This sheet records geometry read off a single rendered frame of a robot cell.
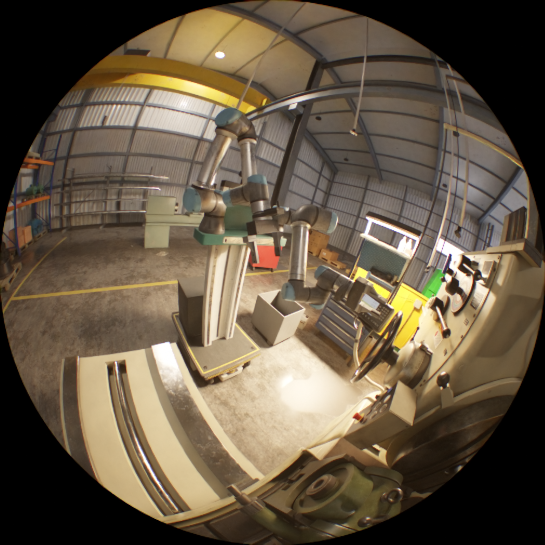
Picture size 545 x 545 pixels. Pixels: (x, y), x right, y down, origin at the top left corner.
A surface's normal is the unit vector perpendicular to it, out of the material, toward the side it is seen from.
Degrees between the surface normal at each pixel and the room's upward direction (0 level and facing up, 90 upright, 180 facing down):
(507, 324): 90
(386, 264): 90
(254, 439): 0
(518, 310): 90
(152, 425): 0
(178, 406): 0
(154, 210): 90
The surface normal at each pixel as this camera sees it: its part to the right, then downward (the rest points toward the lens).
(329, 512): -0.30, -0.60
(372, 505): 0.11, -0.97
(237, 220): 0.67, 0.44
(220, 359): 0.26, -0.89
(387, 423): -0.72, 0.07
